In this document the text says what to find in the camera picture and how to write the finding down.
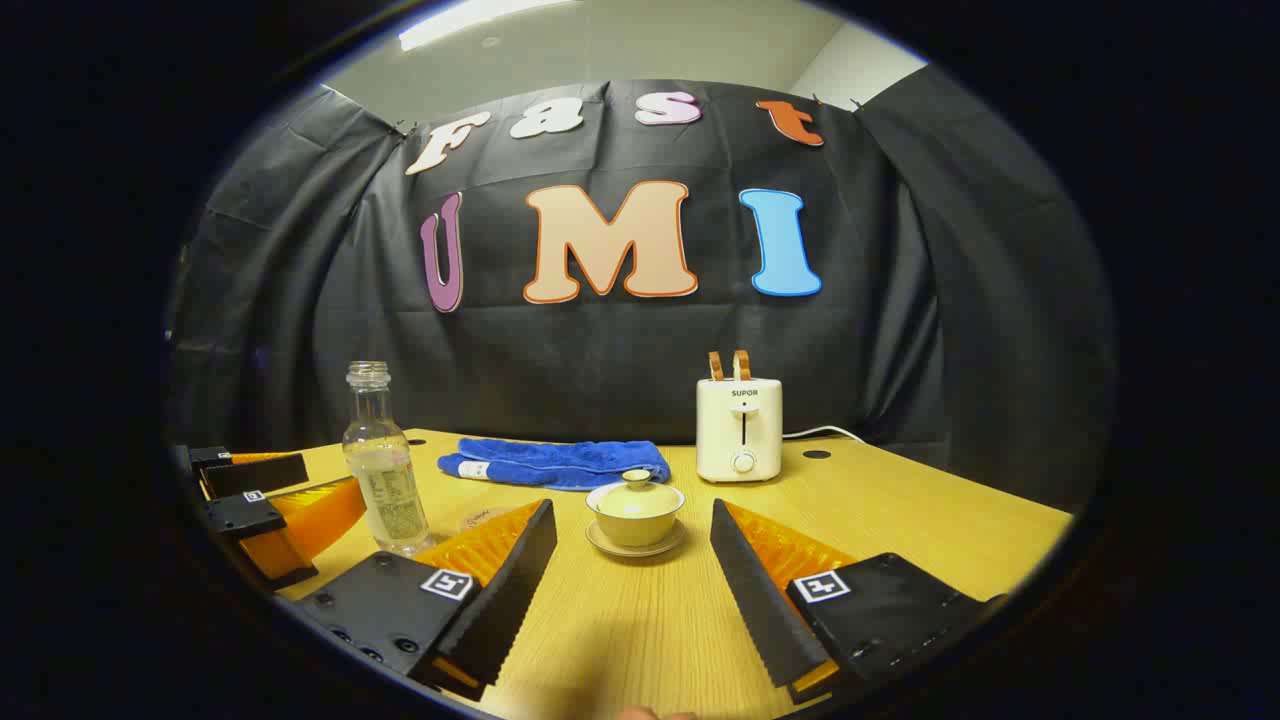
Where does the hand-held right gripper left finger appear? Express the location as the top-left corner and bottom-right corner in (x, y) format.
(290, 498), (559, 703)

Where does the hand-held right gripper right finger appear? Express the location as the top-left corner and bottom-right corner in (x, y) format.
(710, 498), (1006, 706)

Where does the clear glass water bottle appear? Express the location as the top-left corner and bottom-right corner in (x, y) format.
(342, 361), (434, 557)

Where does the cream ceramic teacup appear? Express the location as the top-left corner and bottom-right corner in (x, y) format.
(586, 483), (687, 548)

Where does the cream teacup lid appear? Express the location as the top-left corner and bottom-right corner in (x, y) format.
(600, 469), (673, 516)

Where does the cream ceramic saucer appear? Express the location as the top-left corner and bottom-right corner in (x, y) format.
(585, 518), (688, 558)

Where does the blue towel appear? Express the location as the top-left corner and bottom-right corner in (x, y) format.
(437, 437), (672, 492)

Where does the cream toaster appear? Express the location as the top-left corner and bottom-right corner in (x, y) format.
(696, 377), (784, 484)

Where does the black backdrop cloth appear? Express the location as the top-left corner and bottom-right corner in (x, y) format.
(165, 65), (1116, 511)

